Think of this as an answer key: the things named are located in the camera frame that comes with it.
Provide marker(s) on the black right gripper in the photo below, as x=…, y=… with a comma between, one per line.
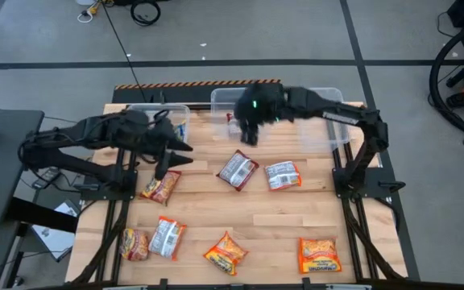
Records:
x=262, y=102

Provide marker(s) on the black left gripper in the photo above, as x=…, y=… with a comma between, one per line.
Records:
x=147, y=135

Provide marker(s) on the red Maruchan ramen pack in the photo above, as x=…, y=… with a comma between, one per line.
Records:
x=161, y=187
x=238, y=170
x=134, y=244
x=232, y=127

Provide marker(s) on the blue Maruchan ramen pack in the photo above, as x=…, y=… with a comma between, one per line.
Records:
x=181, y=132

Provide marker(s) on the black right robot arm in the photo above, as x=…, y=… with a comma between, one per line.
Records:
x=336, y=113

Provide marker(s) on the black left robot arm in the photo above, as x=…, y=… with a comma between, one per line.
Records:
x=75, y=129

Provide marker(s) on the clear plastic bin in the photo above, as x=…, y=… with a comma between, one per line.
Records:
x=320, y=137
x=220, y=104
x=177, y=113

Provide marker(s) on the black power adapter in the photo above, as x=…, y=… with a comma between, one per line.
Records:
x=46, y=178

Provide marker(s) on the black desk crossbeam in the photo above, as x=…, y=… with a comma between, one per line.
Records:
x=42, y=215

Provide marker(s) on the black desk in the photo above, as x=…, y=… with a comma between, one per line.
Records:
x=2, y=181

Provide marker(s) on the black table edge bar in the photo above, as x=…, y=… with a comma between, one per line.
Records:
x=397, y=284

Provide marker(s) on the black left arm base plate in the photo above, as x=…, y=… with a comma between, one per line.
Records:
x=107, y=193

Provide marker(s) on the black frame rails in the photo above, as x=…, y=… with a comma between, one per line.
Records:
x=352, y=258
x=118, y=241

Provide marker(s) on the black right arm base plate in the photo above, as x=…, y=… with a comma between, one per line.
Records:
x=373, y=187

